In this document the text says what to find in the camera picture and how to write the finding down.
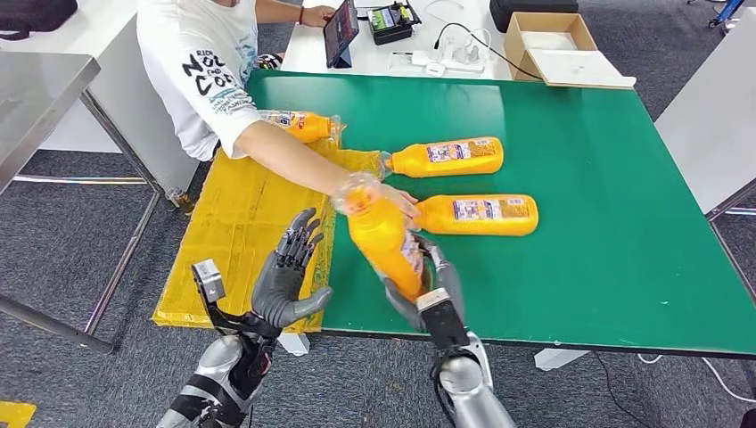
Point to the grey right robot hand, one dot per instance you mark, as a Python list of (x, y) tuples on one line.
[(450, 280)]

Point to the black tablet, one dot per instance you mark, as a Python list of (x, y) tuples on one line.
[(341, 32)]

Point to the white power strip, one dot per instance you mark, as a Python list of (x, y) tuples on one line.
[(456, 61)]

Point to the black bag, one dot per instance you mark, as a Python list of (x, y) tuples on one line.
[(35, 13)]

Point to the black case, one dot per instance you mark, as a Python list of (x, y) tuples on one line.
[(533, 12)]

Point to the person's right forearm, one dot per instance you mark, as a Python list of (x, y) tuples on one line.
[(289, 156)]

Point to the black label printer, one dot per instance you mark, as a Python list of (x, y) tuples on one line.
[(391, 22)]

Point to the white foam insert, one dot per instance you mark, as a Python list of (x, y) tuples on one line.
[(549, 41)]

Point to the white table foot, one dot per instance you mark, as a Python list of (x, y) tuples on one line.
[(558, 359), (292, 344)]

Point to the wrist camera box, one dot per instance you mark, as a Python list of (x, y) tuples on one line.
[(208, 280), (443, 322)]

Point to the person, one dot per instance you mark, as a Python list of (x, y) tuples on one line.
[(195, 59)]

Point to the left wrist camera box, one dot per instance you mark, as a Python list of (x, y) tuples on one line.
[(208, 280)]

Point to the yellow floor tape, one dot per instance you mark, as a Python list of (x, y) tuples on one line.
[(15, 416)]

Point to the person's right hand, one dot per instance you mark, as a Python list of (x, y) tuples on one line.
[(407, 207)]

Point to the white charger adapter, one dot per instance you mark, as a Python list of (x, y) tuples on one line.
[(435, 69)]

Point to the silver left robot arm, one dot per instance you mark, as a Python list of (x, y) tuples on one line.
[(212, 372)]

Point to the steel table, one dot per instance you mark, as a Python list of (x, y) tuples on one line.
[(41, 100)]

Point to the person's left forearm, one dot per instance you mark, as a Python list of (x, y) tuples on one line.
[(277, 10)]

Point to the cardboard box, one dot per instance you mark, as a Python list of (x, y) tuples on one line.
[(536, 62)]

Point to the orange detergent bottle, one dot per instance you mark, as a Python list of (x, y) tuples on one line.
[(413, 160), (381, 242), (437, 215), (307, 127)]

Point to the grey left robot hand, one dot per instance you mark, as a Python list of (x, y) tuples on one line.
[(280, 295)]

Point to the white side table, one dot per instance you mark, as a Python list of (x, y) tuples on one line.
[(709, 118)]

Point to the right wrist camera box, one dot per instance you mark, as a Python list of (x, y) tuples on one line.
[(443, 322)]

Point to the blue metal frame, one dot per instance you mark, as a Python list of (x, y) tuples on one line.
[(726, 9)]

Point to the yellow taped sheet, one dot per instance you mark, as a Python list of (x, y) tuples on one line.
[(236, 236)]

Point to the white desk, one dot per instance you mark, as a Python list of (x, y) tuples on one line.
[(118, 88)]

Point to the person's left hand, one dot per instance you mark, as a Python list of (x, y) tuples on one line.
[(319, 15)]

